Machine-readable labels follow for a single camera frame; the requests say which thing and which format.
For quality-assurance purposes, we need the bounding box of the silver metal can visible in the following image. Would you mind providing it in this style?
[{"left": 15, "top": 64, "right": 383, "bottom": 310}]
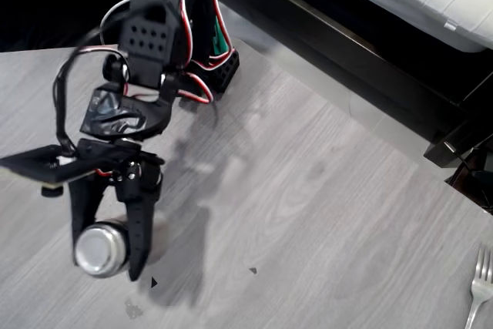
[{"left": 72, "top": 220, "right": 134, "bottom": 280}]

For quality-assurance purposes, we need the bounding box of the silver metal fork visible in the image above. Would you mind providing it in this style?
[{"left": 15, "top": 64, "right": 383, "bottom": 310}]
[{"left": 463, "top": 243, "right": 493, "bottom": 329}]

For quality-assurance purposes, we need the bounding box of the black flat camera mount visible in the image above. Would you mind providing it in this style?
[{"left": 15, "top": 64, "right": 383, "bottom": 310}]
[{"left": 0, "top": 144, "right": 98, "bottom": 196}]

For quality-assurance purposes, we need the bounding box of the black cable loop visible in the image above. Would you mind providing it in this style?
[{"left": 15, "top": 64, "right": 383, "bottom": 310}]
[{"left": 52, "top": 45, "right": 130, "bottom": 155}]

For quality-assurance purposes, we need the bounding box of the red white black servo cable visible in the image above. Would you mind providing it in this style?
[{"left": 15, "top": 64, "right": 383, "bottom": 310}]
[{"left": 175, "top": 0, "right": 236, "bottom": 105}]

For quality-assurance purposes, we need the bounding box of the black bed frame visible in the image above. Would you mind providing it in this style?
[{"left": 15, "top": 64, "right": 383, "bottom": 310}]
[{"left": 216, "top": 0, "right": 493, "bottom": 170}]

